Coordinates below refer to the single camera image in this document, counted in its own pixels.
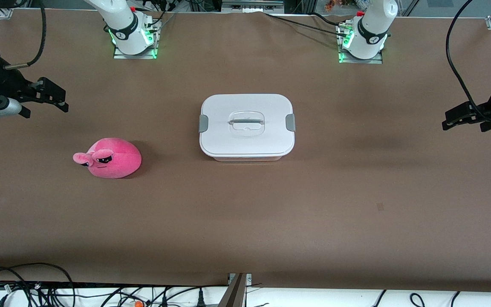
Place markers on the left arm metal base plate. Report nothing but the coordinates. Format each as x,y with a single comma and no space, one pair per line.
377,59

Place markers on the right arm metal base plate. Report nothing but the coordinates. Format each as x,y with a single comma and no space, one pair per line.
137,54

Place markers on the black rail strip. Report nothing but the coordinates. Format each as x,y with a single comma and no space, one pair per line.
100,285

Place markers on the pink plush toy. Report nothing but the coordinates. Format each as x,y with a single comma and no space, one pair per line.
113,160

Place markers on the aluminium profile beam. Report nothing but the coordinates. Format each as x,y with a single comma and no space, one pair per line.
236,292

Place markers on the small orange figurine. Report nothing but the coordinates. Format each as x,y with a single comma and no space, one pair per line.
330,5

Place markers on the white box lid grey latches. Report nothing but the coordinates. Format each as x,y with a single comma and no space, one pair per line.
245,140

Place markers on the silver frame extrusion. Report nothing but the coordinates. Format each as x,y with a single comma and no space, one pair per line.
252,5

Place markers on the small aluminium corner bracket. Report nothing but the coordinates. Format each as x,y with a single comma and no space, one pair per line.
6,13

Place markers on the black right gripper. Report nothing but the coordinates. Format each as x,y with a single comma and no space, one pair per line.
7,82

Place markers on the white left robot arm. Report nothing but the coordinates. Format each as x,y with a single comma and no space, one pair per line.
371,25

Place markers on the pink translucent plastic box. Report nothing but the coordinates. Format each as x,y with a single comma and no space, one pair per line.
247,158

